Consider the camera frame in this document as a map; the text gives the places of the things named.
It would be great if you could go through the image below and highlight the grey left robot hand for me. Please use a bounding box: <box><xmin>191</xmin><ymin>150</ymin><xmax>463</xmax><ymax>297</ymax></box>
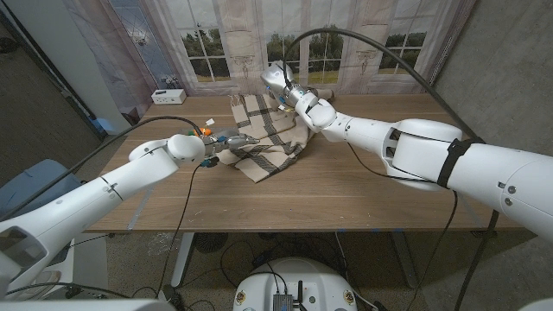
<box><xmin>199</xmin><ymin>131</ymin><xmax>261</xmax><ymax>159</ymax></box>

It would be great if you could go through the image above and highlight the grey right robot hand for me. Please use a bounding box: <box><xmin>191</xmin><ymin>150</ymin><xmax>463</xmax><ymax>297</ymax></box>
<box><xmin>260</xmin><ymin>62</ymin><xmax>313</xmax><ymax>109</ymax></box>

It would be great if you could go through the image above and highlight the cream plaid scarf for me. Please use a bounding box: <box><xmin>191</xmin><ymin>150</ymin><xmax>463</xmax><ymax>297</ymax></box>
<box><xmin>215</xmin><ymin>87</ymin><xmax>336</xmax><ymax>184</ymax></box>

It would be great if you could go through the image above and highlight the white power strip box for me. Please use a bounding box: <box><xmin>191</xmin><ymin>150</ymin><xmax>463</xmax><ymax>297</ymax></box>
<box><xmin>150</xmin><ymin>88</ymin><xmax>188</xmax><ymax>105</ymax></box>

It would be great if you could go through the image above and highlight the printed window backdrop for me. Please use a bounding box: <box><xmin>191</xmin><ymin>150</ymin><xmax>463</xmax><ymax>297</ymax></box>
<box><xmin>62</xmin><ymin>0</ymin><xmax>476</xmax><ymax>127</ymax></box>

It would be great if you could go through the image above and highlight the black round floor fan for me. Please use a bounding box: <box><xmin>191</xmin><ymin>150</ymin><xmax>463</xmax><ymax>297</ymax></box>
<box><xmin>193</xmin><ymin>232</ymin><xmax>229</xmax><ymax>255</ymax></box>

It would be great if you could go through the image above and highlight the white table leg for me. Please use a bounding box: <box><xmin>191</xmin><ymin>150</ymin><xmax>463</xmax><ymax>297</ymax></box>
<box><xmin>171</xmin><ymin>232</ymin><xmax>195</xmax><ymax>289</ymax></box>

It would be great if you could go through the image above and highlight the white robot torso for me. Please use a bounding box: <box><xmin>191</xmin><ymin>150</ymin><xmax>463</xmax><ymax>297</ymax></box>
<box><xmin>232</xmin><ymin>257</ymin><xmax>359</xmax><ymax>311</ymax></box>

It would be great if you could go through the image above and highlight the blue-grey plastic bin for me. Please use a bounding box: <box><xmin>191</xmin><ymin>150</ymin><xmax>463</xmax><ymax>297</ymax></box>
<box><xmin>0</xmin><ymin>158</ymin><xmax>90</xmax><ymax>219</ymax></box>

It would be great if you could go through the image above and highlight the grey table leg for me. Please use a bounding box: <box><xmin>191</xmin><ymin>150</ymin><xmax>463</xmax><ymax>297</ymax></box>
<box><xmin>391</xmin><ymin>232</ymin><xmax>420</xmax><ymax>289</ymax></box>

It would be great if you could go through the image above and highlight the thin black left wrist cable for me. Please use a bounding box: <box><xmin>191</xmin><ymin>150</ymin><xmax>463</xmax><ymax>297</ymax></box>
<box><xmin>155</xmin><ymin>162</ymin><xmax>207</xmax><ymax>299</ymax></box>

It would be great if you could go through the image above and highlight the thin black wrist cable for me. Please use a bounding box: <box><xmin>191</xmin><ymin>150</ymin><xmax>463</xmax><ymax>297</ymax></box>
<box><xmin>155</xmin><ymin>162</ymin><xmax>207</xmax><ymax>299</ymax></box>
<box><xmin>345</xmin><ymin>142</ymin><xmax>459</xmax><ymax>311</ymax></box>

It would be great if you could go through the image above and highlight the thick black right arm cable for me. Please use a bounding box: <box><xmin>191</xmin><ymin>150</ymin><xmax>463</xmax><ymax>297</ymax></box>
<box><xmin>283</xmin><ymin>27</ymin><xmax>500</xmax><ymax>311</ymax></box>

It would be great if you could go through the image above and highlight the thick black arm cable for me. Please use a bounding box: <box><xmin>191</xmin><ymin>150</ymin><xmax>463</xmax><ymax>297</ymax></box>
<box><xmin>283</xmin><ymin>27</ymin><xmax>500</xmax><ymax>311</ymax></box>
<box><xmin>0</xmin><ymin>115</ymin><xmax>204</xmax><ymax>221</ymax></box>

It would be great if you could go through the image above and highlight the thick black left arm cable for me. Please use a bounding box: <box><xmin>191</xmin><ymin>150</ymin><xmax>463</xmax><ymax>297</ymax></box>
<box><xmin>0</xmin><ymin>115</ymin><xmax>204</xmax><ymax>221</ymax></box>

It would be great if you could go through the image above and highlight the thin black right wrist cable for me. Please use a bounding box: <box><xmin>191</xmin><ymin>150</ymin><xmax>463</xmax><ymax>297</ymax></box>
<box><xmin>345</xmin><ymin>142</ymin><xmax>459</xmax><ymax>311</ymax></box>

